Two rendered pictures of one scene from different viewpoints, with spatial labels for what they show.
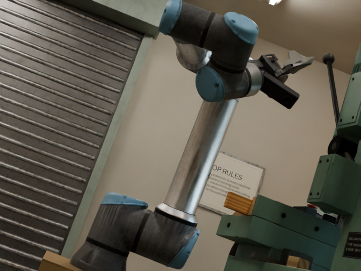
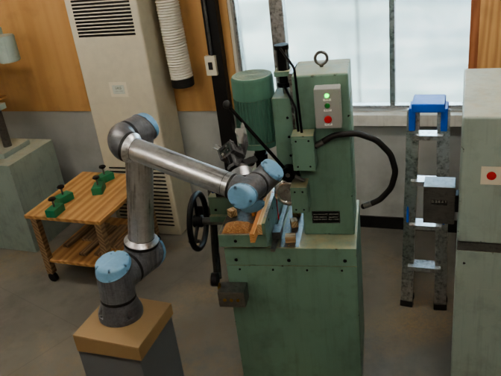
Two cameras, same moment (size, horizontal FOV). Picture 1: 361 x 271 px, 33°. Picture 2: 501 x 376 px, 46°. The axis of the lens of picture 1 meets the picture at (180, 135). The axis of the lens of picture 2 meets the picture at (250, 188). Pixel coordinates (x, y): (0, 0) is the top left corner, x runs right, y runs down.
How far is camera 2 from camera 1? 2.27 m
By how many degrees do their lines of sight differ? 71
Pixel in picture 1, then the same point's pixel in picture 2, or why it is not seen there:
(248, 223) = (264, 239)
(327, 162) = (303, 192)
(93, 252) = (129, 309)
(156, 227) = (147, 260)
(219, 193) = not seen: outside the picture
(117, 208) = (126, 276)
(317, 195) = (303, 210)
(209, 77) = (258, 204)
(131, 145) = not seen: outside the picture
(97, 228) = (120, 296)
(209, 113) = (147, 174)
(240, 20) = (276, 169)
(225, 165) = not seen: outside the picture
